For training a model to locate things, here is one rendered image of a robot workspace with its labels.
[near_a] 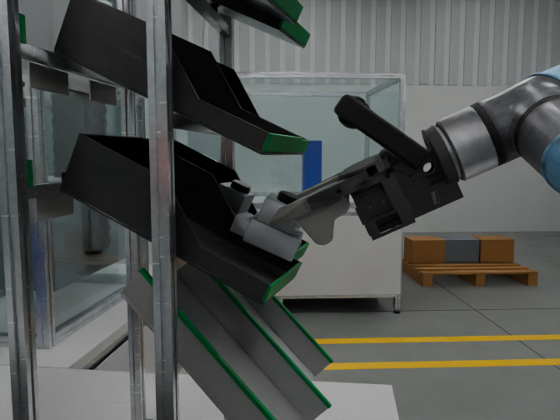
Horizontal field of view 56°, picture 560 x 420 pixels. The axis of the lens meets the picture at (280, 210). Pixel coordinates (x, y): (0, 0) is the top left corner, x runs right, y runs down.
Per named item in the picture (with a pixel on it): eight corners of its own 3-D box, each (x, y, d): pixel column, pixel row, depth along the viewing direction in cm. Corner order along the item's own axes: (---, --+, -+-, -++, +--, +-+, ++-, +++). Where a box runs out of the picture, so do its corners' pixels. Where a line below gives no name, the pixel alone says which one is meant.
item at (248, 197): (247, 232, 81) (265, 192, 79) (237, 237, 77) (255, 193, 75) (202, 207, 83) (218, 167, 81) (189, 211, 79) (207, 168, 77)
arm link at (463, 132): (477, 105, 54) (460, 106, 62) (435, 125, 55) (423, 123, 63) (505, 170, 55) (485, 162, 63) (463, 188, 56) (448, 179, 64)
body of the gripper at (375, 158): (367, 243, 58) (471, 198, 56) (334, 174, 57) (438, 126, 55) (364, 228, 66) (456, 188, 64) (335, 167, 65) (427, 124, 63)
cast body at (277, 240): (294, 252, 66) (317, 202, 64) (291, 262, 62) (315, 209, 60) (233, 226, 66) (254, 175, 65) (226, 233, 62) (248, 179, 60)
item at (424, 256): (501, 268, 620) (502, 234, 615) (537, 285, 540) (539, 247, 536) (400, 269, 614) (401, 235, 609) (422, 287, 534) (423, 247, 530)
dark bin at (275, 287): (294, 278, 68) (318, 228, 67) (262, 306, 56) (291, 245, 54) (122, 184, 75) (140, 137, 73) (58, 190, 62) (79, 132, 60)
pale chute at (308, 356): (314, 377, 85) (333, 360, 84) (292, 415, 73) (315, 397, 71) (201, 250, 89) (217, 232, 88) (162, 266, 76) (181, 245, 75)
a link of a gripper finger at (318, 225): (289, 265, 58) (364, 228, 58) (266, 217, 58) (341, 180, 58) (287, 260, 61) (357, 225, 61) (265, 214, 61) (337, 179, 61)
